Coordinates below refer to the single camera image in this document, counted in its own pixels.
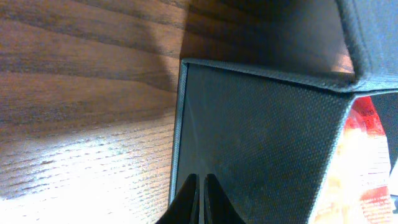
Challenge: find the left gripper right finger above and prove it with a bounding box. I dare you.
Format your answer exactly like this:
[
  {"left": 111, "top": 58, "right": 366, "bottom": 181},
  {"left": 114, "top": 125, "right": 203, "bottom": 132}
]
[{"left": 204, "top": 174, "right": 245, "bottom": 224}]

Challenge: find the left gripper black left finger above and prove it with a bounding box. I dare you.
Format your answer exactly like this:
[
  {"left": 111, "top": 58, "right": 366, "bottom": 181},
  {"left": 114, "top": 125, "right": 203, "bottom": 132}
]
[{"left": 156, "top": 174, "right": 200, "bottom": 224}]

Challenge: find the dark green gift box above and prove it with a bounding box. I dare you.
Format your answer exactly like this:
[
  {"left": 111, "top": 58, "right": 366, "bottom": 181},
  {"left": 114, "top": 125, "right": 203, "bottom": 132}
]
[{"left": 169, "top": 1, "right": 397, "bottom": 223}]

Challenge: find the red snack bag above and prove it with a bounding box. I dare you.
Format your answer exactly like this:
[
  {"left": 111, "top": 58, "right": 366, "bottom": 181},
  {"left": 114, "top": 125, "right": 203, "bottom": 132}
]
[{"left": 313, "top": 96, "right": 394, "bottom": 223}]

